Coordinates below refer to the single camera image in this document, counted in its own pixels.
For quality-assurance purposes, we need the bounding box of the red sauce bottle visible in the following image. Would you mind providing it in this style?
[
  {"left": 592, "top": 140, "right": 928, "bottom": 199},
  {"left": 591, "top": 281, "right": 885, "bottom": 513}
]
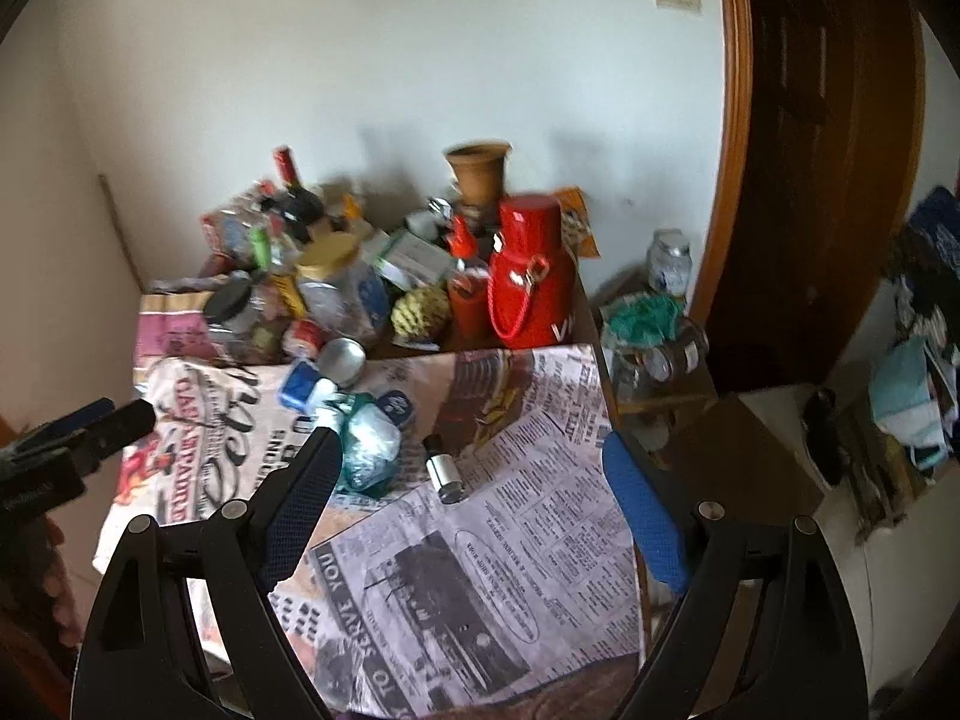
[{"left": 448, "top": 214, "right": 496, "bottom": 342}]

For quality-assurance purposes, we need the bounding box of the gold lid clear jar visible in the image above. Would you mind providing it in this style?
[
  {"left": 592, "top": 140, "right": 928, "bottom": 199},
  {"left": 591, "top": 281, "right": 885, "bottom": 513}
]
[{"left": 295, "top": 234, "right": 383, "bottom": 346}]

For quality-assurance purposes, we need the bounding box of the light blue face mask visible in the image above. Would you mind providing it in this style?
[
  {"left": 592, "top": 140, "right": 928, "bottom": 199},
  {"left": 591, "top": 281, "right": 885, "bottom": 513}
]
[{"left": 868, "top": 337, "right": 957, "bottom": 477}]

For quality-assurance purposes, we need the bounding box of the blue white packet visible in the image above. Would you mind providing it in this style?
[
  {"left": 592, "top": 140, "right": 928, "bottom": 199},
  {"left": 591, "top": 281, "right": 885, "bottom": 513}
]
[{"left": 375, "top": 388, "right": 417, "bottom": 428}]

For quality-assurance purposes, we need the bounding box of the small red white can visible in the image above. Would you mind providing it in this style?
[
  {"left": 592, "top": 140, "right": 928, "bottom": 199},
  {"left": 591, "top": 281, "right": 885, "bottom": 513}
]
[{"left": 283, "top": 319, "right": 327, "bottom": 357}]

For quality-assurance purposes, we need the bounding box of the clear glass jar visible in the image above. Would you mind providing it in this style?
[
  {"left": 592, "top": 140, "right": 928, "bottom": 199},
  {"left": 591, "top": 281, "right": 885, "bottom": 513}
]
[{"left": 646, "top": 229, "right": 692, "bottom": 297}]

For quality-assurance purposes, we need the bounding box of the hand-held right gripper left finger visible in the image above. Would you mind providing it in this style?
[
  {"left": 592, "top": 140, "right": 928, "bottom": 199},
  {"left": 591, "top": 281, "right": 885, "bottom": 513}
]
[{"left": 71, "top": 426, "right": 344, "bottom": 720}]

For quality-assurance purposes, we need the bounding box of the black object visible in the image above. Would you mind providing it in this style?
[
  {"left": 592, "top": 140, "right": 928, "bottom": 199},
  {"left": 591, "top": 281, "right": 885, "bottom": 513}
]
[{"left": 801, "top": 386, "right": 848, "bottom": 488}]

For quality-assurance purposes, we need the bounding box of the black bag pile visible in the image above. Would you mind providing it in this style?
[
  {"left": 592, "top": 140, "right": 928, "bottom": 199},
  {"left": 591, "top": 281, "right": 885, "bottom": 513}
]
[{"left": 885, "top": 225, "right": 960, "bottom": 361}]

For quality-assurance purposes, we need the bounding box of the black lid clear jar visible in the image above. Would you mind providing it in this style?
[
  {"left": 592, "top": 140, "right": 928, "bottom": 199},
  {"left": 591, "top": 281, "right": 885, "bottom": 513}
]
[{"left": 202, "top": 274, "right": 260, "bottom": 361}]

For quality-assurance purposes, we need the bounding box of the green net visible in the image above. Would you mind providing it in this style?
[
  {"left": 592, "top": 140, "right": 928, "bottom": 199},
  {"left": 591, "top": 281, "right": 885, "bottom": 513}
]
[{"left": 604, "top": 292, "right": 687, "bottom": 350}]

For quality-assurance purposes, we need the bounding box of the brown clay vase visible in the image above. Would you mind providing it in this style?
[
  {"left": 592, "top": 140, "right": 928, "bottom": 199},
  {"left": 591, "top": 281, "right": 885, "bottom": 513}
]
[{"left": 444, "top": 141, "right": 512, "bottom": 220}]

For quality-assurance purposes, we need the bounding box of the blue patterned cloth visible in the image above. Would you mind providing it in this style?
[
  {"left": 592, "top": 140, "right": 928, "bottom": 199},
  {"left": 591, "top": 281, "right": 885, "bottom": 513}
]
[{"left": 904, "top": 186, "right": 960, "bottom": 278}]

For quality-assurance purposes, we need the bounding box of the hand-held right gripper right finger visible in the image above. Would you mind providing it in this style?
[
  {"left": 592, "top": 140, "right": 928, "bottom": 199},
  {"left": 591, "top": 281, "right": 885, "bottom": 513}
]
[{"left": 602, "top": 431, "right": 872, "bottom": 720}]

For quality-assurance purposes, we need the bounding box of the small black silver cylinder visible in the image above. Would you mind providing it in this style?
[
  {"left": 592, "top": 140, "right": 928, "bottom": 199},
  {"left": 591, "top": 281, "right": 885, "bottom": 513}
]
[{"left": 424, "top": 433, "right": 470, "bottom": 505}]

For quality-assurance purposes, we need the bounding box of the dark wooden door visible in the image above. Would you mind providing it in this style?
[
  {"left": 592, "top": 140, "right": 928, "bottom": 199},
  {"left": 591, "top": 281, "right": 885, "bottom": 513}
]
[{"left": 705, "top": 0, "right": 927, "bottom": 398}]

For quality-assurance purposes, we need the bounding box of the orange printed packet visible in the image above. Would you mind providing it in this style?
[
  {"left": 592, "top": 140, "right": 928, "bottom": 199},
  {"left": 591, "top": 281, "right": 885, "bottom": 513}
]
[{"left": 559, "top": 187, "right": 601, "bottom": 260}]

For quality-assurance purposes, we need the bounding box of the glass bottle yellow label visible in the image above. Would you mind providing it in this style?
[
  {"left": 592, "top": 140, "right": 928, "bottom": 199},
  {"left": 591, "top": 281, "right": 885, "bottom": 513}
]
[{"left": 270, "top": 255, "right": 310, "bottom": 320}]

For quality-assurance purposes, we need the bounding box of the white green medicine box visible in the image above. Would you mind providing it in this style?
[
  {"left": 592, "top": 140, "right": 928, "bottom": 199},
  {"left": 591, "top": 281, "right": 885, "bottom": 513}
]
[{"left": 375, "top": 229, "right": 458, "bottom": 293}]

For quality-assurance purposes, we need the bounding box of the dark wine bottle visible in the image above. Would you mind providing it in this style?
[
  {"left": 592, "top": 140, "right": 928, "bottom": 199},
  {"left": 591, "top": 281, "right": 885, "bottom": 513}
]
[{"left": 271, "top": 146, "right": 327, "bottom": 241}]

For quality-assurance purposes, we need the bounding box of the pink printed sack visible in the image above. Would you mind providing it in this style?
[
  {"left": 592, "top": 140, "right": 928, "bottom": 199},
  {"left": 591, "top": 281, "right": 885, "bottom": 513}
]
[{"left": 135, "top": 292, "right": 248, "bottom": 368}]

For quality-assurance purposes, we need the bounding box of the wooden table with printed cloth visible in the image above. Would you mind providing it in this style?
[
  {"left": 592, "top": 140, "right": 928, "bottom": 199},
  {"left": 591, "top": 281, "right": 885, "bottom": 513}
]
[{"left": 90, "top": 345, "right": 647, "bottom": 720}]

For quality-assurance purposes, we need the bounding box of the red thermos flask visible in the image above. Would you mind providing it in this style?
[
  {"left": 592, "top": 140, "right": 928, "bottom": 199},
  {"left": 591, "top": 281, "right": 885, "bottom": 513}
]
[{"left": 487, "top": 195, "right": 582, "bottom": 350}]

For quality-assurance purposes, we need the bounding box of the thin wooden stick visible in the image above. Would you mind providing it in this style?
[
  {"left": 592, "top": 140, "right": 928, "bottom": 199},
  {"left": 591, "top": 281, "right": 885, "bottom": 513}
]
[{"left": 97, "top": 174, "right": 147, "bottom": 293}]

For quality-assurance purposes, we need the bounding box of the round metal tin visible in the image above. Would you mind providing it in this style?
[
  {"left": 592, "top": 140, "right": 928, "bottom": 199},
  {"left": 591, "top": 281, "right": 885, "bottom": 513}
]
[{"left": 319, "top": 337, "right": 368, "bottom": 391}]

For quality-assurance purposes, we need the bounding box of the crushed blue can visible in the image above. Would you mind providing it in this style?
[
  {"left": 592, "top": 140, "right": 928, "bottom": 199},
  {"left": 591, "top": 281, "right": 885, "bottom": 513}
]
[{"left": 281, "top": 360, "right": 338, "bottom": 413}]

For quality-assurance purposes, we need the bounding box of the teal wrapper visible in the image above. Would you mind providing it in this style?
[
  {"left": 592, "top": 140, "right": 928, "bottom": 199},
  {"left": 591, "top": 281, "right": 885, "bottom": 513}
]
[{"left": 334, "top": 394, "right": 406, "bottom": 496}]

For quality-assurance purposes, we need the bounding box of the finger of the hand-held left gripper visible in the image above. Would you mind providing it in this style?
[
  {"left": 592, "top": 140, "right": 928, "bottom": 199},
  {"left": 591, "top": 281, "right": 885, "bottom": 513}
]
[
  {"left": 30, "top": 399, "right": 115, "bottom": 443},
  {"left": 73, "top": 399, "right": 157, "bottom": 466}
]

